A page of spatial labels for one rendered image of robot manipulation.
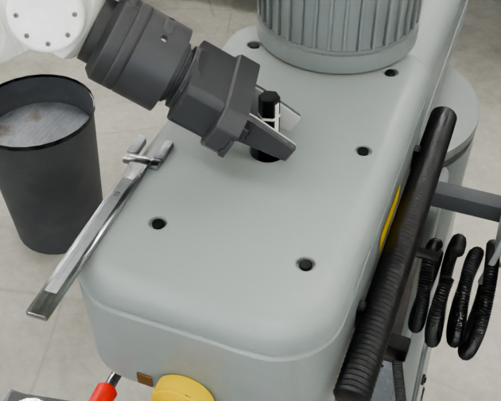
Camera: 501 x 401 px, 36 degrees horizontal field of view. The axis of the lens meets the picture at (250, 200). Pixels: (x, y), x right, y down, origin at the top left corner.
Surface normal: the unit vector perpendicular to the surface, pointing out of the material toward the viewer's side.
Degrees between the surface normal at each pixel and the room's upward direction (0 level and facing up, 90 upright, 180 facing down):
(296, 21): 90
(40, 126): 0
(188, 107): 90
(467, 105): 0
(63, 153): 94
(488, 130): 0
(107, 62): 83
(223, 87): 30
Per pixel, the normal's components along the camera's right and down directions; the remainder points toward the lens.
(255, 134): -0.14, 0.68
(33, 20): 0.11, 0.34
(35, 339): 0.00, -0.73
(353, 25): 0.07, 0.69
